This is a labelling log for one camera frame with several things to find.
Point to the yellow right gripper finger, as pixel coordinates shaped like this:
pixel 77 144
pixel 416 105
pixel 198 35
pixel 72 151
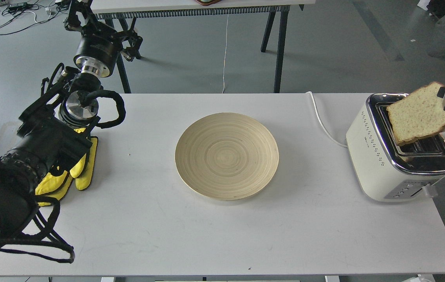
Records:
pixel 54 186

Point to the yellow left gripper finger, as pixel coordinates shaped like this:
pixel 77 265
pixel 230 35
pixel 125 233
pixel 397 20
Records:
pixel 82 172

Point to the slice of bread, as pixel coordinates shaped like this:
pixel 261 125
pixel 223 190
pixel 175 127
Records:
pixel 417 116

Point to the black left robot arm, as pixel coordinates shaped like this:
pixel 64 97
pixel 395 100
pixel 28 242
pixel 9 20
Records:
pixel 56 128

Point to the cream and chrome toaster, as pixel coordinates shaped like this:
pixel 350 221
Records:
pixel 387 172

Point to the round bamboo plate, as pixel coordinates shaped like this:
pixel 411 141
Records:
pixel 227 156

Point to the white background table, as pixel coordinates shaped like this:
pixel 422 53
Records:
pixel 109 10

